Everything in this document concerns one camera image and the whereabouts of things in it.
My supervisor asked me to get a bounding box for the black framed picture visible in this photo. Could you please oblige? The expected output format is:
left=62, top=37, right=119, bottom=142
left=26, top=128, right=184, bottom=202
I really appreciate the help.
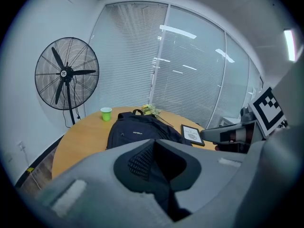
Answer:
left=180, top=124, right=206, bottom=147

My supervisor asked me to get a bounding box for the black backpack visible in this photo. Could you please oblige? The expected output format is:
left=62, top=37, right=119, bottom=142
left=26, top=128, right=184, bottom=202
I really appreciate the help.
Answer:
left=106, top=108, right=193, bottom=151

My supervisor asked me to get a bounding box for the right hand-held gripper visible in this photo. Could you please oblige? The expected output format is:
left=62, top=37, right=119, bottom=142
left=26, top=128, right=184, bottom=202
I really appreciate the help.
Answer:
left=200, top=86, right=285, bottom=145

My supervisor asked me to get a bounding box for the round wooden table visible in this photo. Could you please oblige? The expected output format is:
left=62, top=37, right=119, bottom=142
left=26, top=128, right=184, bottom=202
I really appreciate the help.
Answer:
left=51, top=106, right=216, bottom=181

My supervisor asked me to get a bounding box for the green cup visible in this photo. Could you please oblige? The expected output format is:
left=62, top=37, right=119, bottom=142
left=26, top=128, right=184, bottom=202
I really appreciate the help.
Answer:
left=100, top=107, right=113, bottom=122

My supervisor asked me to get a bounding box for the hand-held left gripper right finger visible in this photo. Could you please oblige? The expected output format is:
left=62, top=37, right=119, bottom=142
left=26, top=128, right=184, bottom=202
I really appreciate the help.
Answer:
left=153, top=124, right=304, bottom=228

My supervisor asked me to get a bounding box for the white desk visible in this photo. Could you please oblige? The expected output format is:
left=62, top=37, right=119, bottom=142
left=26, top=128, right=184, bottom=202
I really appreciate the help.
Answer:
left=220, top=116, right=242, bottom=128

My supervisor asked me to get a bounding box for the white floor cable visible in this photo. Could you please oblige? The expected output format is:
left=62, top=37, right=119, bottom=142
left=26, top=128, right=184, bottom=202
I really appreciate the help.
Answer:
left=21, top=146, right=41, bottom=190

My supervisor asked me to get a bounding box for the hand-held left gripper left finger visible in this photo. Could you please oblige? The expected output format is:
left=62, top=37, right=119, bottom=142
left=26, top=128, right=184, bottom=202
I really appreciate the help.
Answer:
left=35, top=138, right=178, bottom=228

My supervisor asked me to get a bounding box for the yellow flower bouquet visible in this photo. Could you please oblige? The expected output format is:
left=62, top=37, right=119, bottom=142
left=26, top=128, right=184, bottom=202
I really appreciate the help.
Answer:
left=141, top=104, right=175, bottom=128

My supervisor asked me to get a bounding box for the ceiling light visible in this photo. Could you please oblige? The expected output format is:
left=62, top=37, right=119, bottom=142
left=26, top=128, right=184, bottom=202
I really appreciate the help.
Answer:
left=284, top=29, right=297, bottom=62

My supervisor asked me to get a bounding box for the black standing fan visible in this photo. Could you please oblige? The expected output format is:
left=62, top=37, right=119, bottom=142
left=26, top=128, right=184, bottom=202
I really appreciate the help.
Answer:
left=34, top=37, right=100, bottom=128

